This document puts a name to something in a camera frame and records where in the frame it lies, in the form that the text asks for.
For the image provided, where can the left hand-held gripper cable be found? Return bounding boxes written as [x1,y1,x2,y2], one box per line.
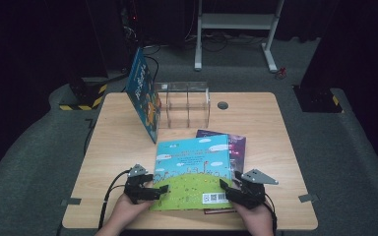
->
[97,168,133,231]

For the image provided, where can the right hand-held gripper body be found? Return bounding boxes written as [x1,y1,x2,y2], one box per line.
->
[228,168,280,210]

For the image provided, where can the light blue hardcover picture book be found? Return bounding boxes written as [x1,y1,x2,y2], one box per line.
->
[149,134,234,212]

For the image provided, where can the black yellow striped stand base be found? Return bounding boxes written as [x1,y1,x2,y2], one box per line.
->
[292,84,345,114]
[58,76,108,112]

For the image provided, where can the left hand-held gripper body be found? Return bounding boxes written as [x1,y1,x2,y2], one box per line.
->
[123,163,156,206]

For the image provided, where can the white metal stand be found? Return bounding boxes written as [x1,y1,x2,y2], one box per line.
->
[194,0,285,74]

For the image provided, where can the black floor cables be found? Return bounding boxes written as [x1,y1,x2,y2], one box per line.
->
[121,43,161,93]

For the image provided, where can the dark blue picture book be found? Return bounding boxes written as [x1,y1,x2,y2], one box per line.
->
[125,47,162,145]

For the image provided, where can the hand-held gripper cable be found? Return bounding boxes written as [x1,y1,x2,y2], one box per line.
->
[263,192,279,236]
[97,168,133,231]

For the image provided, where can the person's right hand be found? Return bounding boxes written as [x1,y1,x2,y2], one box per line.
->
[231,201,276,236]

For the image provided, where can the purple softcover book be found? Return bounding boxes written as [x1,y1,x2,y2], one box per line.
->
[195,129,247,175]

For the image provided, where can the bundle of black cables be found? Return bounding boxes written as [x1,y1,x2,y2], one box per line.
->
[183,29,268,53]

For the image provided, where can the grey tape piece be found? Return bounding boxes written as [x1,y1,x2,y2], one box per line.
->
[60,196,83,207]
[297,193,320,204]

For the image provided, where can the right hand-held gripper cable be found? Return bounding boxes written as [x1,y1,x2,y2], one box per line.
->
[263,192,279,236]

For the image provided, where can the person's left hand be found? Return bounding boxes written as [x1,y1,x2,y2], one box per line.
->
[112,191,154,228]

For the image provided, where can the clear acrylic book rack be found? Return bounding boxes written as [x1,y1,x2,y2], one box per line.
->
[153,81,212,130]

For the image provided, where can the black computer tower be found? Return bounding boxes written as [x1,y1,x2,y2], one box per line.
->
[117,0,146,74]

